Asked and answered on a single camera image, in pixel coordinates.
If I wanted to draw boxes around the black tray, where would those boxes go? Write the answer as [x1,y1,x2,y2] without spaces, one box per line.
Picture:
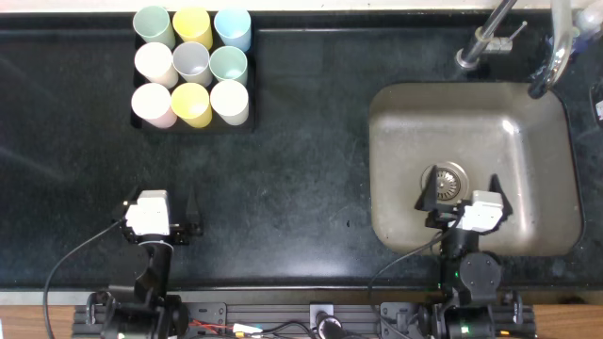
[129,11,258,134]

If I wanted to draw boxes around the black cable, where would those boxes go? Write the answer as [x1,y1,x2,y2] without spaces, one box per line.
[41,218,128,339]
[367,206,465,339]

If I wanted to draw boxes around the blue cup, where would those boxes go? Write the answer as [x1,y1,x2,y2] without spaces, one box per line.
[213,7,253,53]

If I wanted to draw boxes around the green cup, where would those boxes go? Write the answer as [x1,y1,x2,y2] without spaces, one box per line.
[208,45,249,87]
[132,5,176,49]

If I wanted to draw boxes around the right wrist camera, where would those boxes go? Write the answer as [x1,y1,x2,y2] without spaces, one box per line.
[459,189,504,233]

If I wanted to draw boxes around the pink cup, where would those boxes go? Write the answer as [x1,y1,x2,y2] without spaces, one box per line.
[130,82,178,130]

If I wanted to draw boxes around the white cup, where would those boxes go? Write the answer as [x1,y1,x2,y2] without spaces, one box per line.
[209,79,250,127]
[134,41,179,89]

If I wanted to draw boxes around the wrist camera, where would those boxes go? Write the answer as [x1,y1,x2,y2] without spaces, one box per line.
[459,189,504,233]
[124,189,171,237]

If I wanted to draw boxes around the mounting rail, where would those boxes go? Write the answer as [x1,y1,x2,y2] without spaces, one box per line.
[73,290,538,339]

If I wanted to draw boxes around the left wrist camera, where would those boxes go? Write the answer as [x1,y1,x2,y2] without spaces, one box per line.
[124,189,171,237]

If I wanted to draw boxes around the steel sink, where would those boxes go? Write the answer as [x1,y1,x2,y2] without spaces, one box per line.
[368,82,585,258]

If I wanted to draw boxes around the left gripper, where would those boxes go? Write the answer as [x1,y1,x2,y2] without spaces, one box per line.
[111,186,204,246]

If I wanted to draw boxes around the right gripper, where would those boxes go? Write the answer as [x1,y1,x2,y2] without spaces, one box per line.
[414,164,513,232]

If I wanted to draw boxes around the steel tap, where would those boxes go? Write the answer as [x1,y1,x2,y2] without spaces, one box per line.
[454,0,579,101]

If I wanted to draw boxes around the grey cup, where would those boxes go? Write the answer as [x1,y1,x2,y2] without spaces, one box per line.
[171,40,213,89]

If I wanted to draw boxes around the yellow cup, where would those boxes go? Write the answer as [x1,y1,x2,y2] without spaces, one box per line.
[170,82,213,129]
[171,6,214,51]

